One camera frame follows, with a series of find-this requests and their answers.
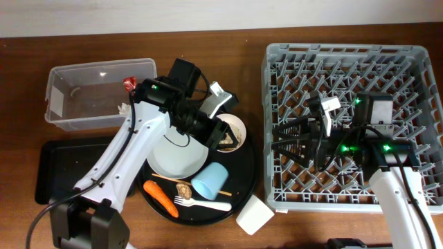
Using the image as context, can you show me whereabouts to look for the black rectangular tray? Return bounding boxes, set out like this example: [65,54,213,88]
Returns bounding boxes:
[35,136,113,205]

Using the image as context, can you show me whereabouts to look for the wooden chopstick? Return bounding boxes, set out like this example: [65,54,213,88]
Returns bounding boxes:
[151,173,232,196]

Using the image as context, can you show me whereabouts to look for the brown food scrap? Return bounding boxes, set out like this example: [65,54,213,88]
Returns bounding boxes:
[176,183,192,200]

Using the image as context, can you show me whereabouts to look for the grey dishwasher rack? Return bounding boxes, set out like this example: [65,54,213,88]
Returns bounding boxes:
[262,43,442,214]

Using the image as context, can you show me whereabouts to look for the grey plate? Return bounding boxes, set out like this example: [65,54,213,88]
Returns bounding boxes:
[147,127,208,179]

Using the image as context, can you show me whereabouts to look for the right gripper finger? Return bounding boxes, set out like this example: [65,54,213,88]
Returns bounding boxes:
[272,116,309,137]
[271,140,308,166]

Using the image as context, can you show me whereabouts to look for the white plastic fork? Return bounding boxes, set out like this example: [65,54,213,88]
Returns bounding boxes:
[174,196,232,212]

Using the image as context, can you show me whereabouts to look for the light blue cup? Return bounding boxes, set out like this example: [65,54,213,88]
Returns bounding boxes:
[191,162,228,201]

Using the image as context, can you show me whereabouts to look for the white tissue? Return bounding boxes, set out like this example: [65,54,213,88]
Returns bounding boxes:
[118,103,132,116]

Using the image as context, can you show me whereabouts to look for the pink bowl with scraps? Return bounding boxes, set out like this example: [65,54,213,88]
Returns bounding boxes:
[217,113,246,153]

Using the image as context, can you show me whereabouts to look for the red snack wrapper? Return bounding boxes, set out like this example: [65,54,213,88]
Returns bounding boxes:
[123,77,137,93]

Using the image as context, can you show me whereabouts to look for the round black tray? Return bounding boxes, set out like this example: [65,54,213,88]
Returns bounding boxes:
[136,129,260,226]

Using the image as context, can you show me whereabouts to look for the white cup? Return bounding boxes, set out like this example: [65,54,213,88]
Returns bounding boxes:
[235,195,275,235]

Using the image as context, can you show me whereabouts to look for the clear plastic bin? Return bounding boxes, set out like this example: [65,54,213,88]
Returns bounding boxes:
[44,58,157,131]

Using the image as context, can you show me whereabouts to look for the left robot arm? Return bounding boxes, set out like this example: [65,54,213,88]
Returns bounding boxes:
[43,59,234,248]

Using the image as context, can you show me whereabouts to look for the orange carrot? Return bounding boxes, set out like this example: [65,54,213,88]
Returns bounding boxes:
[143,180,179,218]

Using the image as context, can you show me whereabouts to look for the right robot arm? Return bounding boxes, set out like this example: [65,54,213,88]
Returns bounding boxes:
[271,92,442,248]

